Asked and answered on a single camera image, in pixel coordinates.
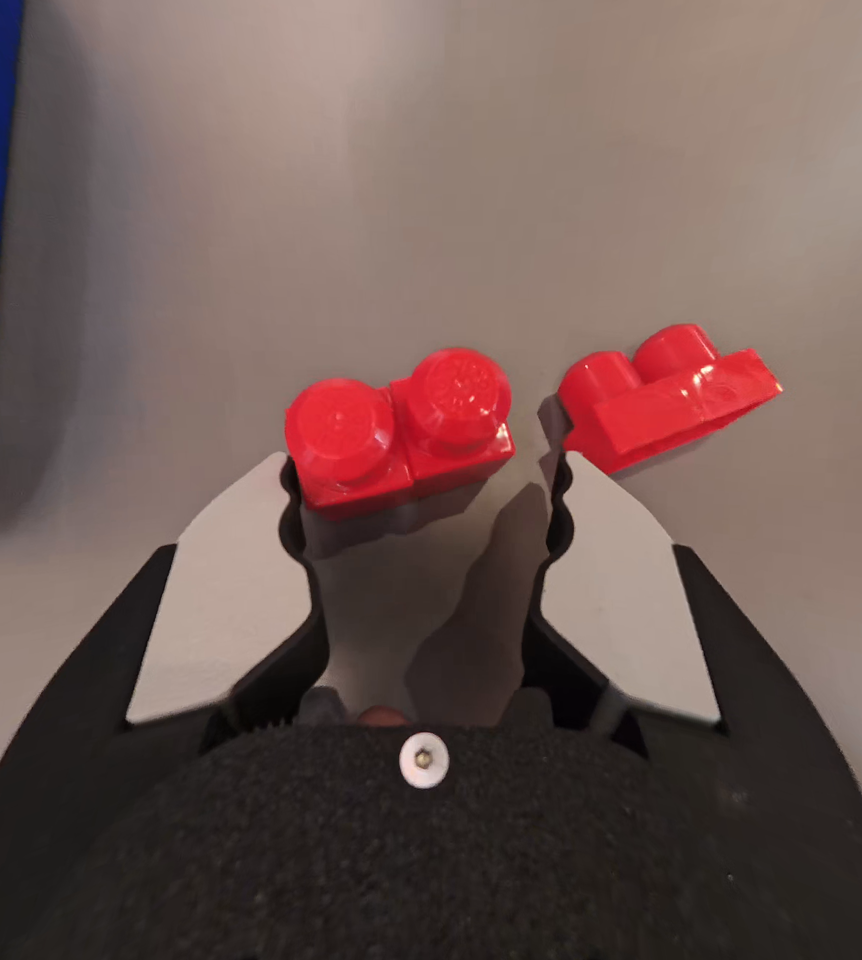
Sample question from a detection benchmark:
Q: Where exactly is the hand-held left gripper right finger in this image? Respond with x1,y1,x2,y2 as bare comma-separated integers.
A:
529,447,724,732

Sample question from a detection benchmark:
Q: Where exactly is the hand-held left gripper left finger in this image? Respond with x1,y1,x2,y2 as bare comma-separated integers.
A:
125,453,327,729

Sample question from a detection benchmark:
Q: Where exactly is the red mega block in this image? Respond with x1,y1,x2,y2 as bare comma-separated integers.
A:
391,348,519,504
283,375,414,517
556,321,786,478

